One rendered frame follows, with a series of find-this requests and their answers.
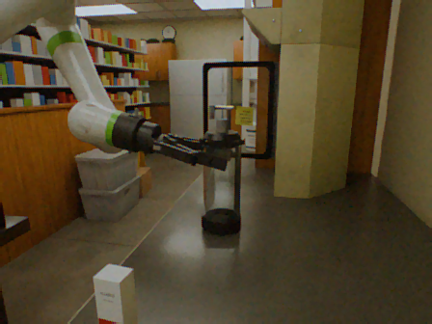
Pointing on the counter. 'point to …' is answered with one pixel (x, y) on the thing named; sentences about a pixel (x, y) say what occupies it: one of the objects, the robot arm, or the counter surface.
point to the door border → (268, 96)
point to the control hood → (266, 25)
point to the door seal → (269, 100)
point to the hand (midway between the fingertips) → (220, 157)
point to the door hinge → (276, 111)
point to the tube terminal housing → (316, 94)
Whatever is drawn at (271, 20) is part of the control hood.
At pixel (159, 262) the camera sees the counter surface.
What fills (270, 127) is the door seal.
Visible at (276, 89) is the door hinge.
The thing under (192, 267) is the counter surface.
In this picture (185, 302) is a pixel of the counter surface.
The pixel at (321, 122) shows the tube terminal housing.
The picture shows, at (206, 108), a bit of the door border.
